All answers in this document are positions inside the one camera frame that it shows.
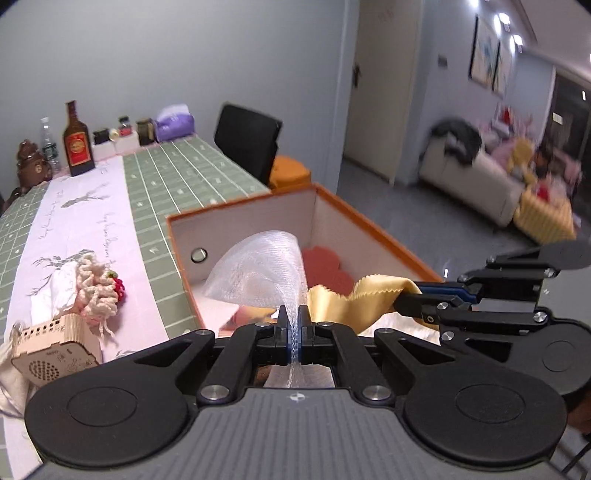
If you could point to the brown braided plush cloth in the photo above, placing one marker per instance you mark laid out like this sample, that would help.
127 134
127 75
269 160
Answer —
261 374

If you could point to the crochet strawberry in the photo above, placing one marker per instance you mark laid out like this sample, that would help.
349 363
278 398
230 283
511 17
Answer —
119 287

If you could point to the brown bear jar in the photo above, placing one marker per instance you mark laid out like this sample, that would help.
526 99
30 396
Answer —
33 164

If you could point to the orange cardboard box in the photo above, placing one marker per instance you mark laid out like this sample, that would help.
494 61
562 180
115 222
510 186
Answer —
240 217

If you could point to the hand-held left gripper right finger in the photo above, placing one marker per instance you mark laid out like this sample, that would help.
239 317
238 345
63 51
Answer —
307 341

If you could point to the ceiling spotlight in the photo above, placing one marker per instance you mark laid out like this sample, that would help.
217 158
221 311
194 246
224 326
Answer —
502 21
517 41

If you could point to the framed wall picture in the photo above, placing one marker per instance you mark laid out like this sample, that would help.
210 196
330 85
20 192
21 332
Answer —
484 53
504 69

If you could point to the dark glass jar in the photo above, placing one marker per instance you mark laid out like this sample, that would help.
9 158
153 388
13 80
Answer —
145 133

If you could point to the orange stool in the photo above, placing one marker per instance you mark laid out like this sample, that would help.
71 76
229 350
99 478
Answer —
291 173

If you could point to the light sofa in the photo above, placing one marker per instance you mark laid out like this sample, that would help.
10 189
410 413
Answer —
471 189

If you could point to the small white cloth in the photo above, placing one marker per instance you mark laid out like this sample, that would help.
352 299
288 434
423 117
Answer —
53 290

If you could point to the dark clothing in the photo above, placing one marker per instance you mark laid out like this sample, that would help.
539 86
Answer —
457 134

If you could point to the brown liquor bottle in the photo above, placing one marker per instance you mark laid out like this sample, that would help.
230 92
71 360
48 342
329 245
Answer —
78 143

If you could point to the white towel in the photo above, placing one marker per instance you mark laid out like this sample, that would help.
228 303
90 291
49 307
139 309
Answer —
14 383

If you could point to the pink white crochet piece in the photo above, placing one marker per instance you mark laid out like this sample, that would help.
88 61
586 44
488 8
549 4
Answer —
94 290

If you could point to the black office chair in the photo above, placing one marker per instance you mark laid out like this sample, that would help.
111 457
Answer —
247 138

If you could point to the purple tissue pack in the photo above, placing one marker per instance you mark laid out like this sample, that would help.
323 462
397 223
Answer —
174 123

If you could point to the wall light switch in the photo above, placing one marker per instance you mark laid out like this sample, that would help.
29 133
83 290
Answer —
443 62

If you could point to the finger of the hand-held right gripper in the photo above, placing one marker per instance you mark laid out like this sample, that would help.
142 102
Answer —
461 311
445 289

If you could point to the small white roll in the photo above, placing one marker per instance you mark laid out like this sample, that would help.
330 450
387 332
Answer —
113 134

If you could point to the clear water bottle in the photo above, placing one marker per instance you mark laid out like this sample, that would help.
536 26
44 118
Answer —
48 145

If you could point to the cream door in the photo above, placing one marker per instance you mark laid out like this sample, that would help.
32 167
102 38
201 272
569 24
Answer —
383 92

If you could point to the white mesh net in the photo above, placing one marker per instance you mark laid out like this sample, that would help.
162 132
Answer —
258 267

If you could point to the wooden radio box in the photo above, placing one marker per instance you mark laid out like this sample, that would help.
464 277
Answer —
55 346

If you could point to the white rectangular box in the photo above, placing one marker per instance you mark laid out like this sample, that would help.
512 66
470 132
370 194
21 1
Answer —
117 145

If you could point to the yellow plush toy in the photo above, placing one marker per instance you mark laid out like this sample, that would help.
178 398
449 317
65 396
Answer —
521 157

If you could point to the yellow cloth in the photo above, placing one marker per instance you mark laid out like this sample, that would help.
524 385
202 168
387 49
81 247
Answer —
351 295

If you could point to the green checkered tablecloth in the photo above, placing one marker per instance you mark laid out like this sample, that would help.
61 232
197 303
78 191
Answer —
184 175

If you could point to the white printed table runner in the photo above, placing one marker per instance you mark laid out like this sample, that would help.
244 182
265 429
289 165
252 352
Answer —
78 221

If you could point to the red flower-shaped sponge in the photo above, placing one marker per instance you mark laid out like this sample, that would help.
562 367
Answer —
323 267

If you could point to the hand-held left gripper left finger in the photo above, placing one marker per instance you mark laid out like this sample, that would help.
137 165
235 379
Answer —
281 341

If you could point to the small red label jar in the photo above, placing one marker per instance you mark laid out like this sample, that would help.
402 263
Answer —
124 128

